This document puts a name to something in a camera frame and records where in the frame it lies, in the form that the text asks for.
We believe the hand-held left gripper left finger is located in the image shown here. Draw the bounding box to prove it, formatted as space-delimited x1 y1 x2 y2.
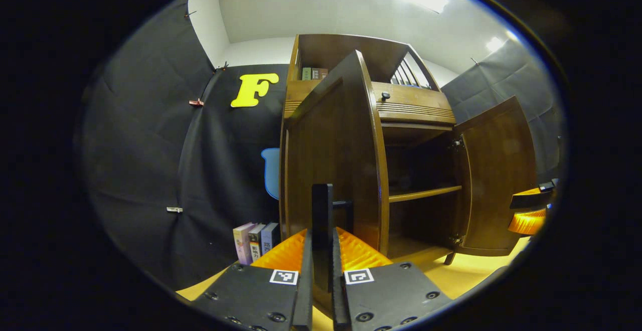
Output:
191 229 314 331

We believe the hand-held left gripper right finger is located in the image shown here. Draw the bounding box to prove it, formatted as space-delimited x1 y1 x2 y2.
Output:
331 227 453 331

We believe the wooden shoe cabinet door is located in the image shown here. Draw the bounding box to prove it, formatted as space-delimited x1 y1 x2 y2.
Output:
279 50 390 316
454 95 537 257

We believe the black door handle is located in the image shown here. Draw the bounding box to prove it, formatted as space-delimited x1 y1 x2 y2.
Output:
312 183 354 294

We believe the wooden double-door shoe cabinet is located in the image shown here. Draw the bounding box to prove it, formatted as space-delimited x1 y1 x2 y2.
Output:
279 34 464 266

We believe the wooden inner cabinet shelf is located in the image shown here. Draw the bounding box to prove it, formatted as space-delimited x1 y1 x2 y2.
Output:
389 186 462 203

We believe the wooden cabinet drawer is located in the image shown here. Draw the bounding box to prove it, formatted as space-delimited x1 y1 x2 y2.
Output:
283 79 457 125

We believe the blue-grey book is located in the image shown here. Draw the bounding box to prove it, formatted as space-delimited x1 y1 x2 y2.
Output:
261 222 280 254

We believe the dark book with orange label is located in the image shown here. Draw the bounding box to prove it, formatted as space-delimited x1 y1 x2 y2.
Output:
248 224 266 261

